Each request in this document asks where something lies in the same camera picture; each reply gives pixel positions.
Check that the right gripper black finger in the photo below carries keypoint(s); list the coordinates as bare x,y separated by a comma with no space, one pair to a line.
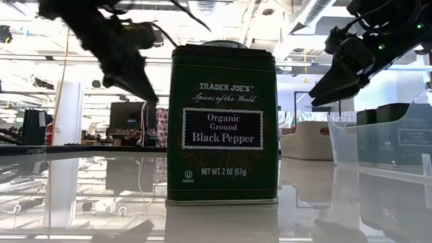
344,94
337,77

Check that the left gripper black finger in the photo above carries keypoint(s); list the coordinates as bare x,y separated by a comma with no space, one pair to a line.
143,77
125,82

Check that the red lid paprika tin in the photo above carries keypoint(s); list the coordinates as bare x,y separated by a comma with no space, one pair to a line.
293,130

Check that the small black dome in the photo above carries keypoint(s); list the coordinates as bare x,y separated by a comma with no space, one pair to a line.
96,83

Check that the yellow ceiling pendant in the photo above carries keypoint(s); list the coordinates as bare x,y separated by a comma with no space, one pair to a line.
305,79

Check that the black computer monitor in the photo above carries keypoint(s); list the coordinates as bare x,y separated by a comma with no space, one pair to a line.
128,114

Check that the clear plastic bin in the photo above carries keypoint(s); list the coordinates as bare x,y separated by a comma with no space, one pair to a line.
344,145

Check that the red white patterned cloth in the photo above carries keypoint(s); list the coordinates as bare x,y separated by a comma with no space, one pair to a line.
162,126

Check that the silver foil curtain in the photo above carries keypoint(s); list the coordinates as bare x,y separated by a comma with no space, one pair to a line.
287,118

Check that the white round pillar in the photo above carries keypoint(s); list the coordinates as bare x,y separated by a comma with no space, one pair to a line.
69,111

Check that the white plastic bin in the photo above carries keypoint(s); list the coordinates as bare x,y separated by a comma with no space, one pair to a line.
303,145

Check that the black equipment cases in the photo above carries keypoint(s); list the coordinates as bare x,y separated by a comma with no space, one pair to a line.
32,126

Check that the black ceiling device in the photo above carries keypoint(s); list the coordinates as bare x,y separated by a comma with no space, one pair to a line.
5,33

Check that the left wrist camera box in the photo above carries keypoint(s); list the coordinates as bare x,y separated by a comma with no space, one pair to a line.
148,33

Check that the white ceiling duct pipe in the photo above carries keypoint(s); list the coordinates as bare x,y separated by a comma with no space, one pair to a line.
308,15

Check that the black aluminium table frame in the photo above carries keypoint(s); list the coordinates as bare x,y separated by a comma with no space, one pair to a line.
27,150

